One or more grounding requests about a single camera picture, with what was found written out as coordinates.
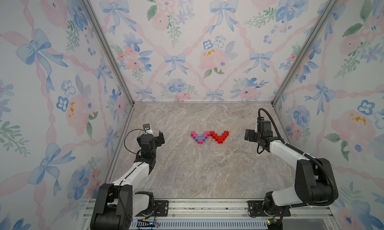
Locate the blue lego brick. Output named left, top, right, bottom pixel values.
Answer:
left=195, top=136, right=206, bottom=142

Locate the red long lego brick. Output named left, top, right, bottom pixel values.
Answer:
left=215, top=136, right=226, bottom=142

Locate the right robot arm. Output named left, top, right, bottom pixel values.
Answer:
left=245, top=116, right=339, bottom=216

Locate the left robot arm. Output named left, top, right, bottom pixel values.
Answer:
left=90, top=124, right=165, bottom=230

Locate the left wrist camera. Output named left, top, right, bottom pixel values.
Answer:
left=143, top=124, right=154, bottom=135

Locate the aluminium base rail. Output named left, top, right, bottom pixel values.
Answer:
left=79, top=197, right=340, bottom=230

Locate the aluminium corner post left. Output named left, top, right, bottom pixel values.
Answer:
left=79, top=0, right=134, bottom=108

